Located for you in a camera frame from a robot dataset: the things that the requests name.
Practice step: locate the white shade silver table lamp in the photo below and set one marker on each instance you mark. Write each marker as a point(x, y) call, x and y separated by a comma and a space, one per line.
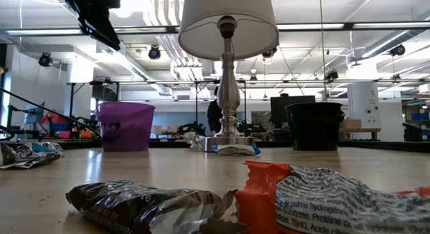
point(228, 92)

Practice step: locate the orange Reese's candy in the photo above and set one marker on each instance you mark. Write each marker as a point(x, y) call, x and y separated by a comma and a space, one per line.
point(336, 200)

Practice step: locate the black computer monitor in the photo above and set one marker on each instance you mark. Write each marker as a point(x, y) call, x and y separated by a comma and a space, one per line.
point(279, 106)

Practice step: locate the brown Hershey's candy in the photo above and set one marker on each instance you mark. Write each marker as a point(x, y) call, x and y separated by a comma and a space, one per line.
point(30, 162)
point(15, 152)
point(134, 203)

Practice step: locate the brown cardboard box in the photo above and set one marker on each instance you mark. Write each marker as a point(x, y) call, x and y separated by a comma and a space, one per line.
point(351, 123)

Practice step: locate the background black robot arm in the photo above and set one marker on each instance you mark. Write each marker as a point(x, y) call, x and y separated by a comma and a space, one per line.
point(252, 128)
point(191, 128)

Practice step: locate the wooden side table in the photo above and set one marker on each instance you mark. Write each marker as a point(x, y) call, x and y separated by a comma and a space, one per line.
point(366, 129)

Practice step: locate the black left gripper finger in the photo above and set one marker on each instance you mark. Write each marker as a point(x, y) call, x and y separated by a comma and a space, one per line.
point(99, 25)

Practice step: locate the silver ceiling duct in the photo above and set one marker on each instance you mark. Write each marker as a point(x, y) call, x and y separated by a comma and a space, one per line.
point(386, 42)

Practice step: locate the purple plastic bucket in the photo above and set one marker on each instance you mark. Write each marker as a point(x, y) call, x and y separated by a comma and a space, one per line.
point(134, 126)

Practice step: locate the black aluminium table frame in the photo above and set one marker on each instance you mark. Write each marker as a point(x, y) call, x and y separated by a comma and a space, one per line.
point(168, 144)

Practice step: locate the blue screen monitor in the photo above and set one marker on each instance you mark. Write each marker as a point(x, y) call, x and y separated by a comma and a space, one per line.
point(35, 113)

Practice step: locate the shelf with blue bins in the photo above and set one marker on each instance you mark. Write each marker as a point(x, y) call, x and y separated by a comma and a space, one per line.
point(418, 114)

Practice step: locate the blue white candy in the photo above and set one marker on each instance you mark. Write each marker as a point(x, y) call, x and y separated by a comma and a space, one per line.
point(48, 147)
point(235, 149)

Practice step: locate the black plastic bucket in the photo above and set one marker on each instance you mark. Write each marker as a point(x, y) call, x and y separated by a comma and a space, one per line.
point(315, 126)

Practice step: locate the person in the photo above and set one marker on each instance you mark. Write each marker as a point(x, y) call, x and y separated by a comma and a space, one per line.
point(285, 94)
point(213, 116)

